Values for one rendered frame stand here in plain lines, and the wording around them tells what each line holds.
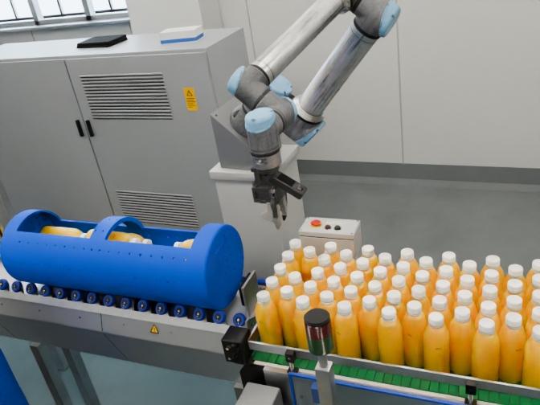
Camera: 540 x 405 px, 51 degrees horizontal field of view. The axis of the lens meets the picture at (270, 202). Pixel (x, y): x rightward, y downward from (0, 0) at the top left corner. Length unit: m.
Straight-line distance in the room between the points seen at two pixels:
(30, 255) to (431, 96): 3.09
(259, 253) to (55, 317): 0.97
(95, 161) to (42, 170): 0.56
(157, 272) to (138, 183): 2.26
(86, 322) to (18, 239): 0.39
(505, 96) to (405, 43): 0.79
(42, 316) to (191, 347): 0.67
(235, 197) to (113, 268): 0.83
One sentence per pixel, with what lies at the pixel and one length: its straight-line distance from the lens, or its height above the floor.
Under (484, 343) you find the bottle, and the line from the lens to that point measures 1.59.
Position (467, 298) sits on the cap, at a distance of 1.66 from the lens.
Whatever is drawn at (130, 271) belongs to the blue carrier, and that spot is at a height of 1.14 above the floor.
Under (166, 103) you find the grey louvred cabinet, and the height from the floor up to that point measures 1.12.
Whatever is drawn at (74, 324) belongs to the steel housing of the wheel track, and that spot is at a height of 0.85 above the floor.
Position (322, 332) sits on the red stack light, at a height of 1.23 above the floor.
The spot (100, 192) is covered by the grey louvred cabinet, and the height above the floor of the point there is 0.44.
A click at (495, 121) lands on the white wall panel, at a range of 4.40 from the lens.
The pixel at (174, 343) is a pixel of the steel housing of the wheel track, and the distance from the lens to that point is 2.05.
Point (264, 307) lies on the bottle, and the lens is 1.72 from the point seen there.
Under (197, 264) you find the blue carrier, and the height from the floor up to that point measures 1.18.
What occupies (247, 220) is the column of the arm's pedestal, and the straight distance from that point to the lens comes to 2.65.
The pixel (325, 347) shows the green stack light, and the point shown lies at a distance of 1.40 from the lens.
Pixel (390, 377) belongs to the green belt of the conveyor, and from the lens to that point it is 1.72.
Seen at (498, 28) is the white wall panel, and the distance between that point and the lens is 4.20.
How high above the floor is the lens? 2.14
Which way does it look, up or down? 28 degrees down
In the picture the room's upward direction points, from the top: 10 degrees counter-clockwise
